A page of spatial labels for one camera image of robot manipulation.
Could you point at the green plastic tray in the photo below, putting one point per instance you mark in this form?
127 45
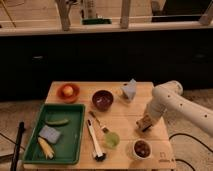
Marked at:
61 127

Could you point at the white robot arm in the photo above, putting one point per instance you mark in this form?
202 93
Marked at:
169 96

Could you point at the blue folded cloth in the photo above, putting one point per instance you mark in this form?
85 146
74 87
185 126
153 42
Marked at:
129 90

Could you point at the white cup with dark contents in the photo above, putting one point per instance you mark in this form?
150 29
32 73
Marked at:
141 149

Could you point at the wooden black-felt eraser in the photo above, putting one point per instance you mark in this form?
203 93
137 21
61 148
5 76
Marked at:
144 123

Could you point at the black pole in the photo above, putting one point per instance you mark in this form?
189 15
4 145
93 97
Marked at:
15 157

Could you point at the purple bowl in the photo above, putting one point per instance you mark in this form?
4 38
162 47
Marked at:
102 100

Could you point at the orange bowl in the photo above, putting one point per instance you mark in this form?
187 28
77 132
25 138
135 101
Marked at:
72 98

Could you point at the yellow corn cob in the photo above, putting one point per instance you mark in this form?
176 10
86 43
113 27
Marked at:
48 151

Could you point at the peach fruit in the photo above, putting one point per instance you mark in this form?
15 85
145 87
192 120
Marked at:
67 91

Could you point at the green cucumber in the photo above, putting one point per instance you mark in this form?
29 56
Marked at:
57 122

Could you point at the green-headed spoon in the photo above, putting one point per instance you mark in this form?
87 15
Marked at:
112 139

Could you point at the blue sponge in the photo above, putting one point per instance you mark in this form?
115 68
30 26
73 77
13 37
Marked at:
50 134

